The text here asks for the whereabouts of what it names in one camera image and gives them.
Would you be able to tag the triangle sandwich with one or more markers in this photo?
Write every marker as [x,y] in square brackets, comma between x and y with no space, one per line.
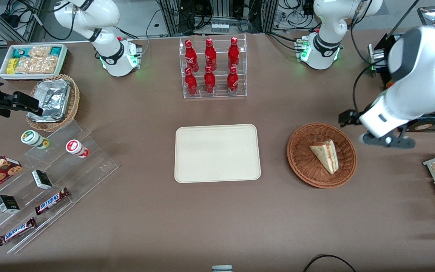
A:
[326,156]

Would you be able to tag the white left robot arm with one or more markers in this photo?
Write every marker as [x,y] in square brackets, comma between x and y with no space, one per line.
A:
[421,75]

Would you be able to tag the aluminium frame rack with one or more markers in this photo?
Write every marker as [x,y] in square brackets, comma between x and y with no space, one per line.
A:
[221,9]

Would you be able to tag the red lid yogurt cup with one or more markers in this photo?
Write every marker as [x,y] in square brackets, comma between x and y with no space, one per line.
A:
[74,147]

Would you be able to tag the teal snack packet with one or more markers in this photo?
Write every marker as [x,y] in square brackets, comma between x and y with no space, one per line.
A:
[56,51]
[20,53]

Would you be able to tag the white snack box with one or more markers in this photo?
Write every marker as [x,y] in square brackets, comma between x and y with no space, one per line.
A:
[63,60]

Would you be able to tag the steel container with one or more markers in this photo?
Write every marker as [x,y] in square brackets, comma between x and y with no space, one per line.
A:
[431,16]

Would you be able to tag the clear acrylic bottle rack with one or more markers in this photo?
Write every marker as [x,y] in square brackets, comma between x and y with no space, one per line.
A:
[219,60]

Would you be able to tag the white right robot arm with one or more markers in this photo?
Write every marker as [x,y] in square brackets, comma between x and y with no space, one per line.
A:
[104,22]

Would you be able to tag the green lid yogurt cup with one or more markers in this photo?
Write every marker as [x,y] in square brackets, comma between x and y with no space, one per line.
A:
[30,138]

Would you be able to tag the aluminium extrusion rail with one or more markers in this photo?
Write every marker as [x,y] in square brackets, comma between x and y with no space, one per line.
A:
[13,26]

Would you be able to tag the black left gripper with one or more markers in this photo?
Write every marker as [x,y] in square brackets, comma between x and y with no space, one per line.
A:
[349,117]

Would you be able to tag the brown wicker basket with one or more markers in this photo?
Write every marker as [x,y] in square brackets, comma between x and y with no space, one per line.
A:
[300,162]

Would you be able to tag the grey connector block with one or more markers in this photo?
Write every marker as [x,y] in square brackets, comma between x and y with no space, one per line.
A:
[219,27]

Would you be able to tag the red cola bottle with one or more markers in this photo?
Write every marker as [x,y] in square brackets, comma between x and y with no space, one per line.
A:
[233,81]
[192,56]
[210,56]
[191,84]
[233,54]
[210,82]

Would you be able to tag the clear rice cracker packet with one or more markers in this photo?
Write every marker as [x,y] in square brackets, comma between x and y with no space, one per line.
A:
[38,65]
[40,51]

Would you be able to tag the aluminium foil tray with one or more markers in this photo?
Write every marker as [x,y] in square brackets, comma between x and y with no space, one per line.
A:
[53,98]

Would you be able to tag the clear acrylic step shelf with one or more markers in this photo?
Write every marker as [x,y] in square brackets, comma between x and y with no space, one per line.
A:
[81,170]

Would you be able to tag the small black carton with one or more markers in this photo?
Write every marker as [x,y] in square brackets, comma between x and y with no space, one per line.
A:
[42,179]
[8,204]

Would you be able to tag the Snickers chocolate bar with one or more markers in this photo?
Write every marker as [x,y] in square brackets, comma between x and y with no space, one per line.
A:
[51,201]
[16,231]

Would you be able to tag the yellow snack packet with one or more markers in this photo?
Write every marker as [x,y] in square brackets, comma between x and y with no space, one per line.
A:
[11,66]

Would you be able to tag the light wicker basket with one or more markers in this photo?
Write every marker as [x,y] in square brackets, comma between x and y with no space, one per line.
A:
[74,98]

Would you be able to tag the cream plastic tray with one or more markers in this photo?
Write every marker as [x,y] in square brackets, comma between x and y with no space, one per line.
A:
[217,153]

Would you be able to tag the black equipment box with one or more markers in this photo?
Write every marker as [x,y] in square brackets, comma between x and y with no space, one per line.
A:
[380,39]

